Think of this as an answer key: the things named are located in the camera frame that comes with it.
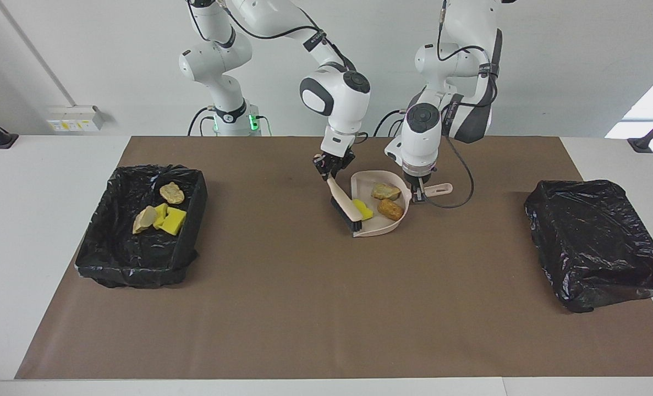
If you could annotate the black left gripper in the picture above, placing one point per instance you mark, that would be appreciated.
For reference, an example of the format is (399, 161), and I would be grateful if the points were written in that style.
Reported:
(417, 180)

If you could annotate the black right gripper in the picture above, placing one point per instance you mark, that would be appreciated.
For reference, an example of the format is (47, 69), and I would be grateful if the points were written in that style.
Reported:
(338, 159)

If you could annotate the brown fried bun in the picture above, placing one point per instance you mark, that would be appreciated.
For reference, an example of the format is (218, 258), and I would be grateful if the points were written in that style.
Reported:
(390, 209)

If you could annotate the pale toast chunk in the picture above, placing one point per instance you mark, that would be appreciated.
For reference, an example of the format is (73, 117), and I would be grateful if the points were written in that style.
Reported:
(385, 191)

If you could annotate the beige hand brush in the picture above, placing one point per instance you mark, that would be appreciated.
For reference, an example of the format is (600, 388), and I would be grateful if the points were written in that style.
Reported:
(344, 203)

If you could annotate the pink plastic dustpan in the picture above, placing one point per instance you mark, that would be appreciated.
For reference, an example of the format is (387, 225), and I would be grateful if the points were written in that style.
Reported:
(381, 225)

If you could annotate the large yellow sponge piece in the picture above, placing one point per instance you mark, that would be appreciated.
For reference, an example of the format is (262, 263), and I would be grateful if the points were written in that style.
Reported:
(363, 210)

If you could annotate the pale lumpy bread piece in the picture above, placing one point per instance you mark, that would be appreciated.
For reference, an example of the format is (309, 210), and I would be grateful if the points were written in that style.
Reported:
(172, 193)

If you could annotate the green yellow sponge piece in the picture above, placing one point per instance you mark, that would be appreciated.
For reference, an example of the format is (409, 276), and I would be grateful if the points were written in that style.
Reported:
(175, 221)

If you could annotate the small yellow sponge piece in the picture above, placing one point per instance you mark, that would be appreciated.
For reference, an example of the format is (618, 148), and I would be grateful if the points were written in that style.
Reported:
(160, 212)

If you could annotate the orange striped bread piece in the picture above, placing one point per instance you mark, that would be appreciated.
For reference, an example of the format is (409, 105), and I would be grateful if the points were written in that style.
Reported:
(144, 220)

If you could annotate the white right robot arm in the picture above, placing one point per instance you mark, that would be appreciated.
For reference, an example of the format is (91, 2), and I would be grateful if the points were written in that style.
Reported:
(216, 55)

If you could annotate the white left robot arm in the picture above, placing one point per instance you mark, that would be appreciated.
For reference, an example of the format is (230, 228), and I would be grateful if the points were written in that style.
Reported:
(422, 137)

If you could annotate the black bag lined bin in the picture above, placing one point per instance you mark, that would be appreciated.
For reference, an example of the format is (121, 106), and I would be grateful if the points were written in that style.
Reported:
(596, 242)
(117, 258)

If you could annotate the brown paper mat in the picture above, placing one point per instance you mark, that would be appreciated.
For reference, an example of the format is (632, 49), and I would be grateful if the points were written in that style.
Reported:
(249, 330)

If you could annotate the white wall socket box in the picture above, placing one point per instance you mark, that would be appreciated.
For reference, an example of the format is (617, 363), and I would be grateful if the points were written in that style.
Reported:
(76, 118)

